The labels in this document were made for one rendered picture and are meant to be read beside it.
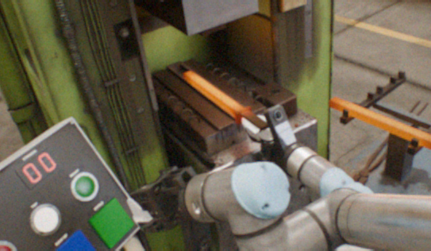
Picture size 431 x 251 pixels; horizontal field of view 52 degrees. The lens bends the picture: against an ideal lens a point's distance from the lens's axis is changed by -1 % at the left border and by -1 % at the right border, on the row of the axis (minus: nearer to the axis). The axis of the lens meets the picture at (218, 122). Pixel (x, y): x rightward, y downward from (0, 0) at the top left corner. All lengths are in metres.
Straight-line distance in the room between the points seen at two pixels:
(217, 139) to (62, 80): 0.42
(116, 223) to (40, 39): 0.43
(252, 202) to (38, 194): 0.47
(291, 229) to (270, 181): 0.09
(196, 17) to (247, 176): 0.53
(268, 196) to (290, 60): 0.91
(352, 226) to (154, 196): 0.31
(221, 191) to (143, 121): 0.65
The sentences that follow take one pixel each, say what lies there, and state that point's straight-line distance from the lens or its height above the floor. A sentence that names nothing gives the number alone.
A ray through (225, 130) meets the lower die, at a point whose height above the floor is 0.98.
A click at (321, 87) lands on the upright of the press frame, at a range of 1.61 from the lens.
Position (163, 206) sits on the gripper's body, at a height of 1.16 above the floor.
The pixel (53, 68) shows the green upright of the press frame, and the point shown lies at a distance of 1.09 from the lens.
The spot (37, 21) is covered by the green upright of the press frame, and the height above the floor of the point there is 1.36.
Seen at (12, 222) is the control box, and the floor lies 1.12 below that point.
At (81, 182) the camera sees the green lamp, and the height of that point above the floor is 1.10.
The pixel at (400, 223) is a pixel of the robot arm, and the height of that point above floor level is 1.27.
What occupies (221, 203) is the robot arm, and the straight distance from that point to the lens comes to 0.62.
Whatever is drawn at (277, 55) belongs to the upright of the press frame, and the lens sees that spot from 1.40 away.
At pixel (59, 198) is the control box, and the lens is 0.93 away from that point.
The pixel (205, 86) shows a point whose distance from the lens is 1.34.
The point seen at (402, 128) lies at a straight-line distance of 1.25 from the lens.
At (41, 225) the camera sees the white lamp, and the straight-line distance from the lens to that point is 0.91.
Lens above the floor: 1.67
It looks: 34 degrees down
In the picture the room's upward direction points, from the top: 8 degrees counter-clockwise
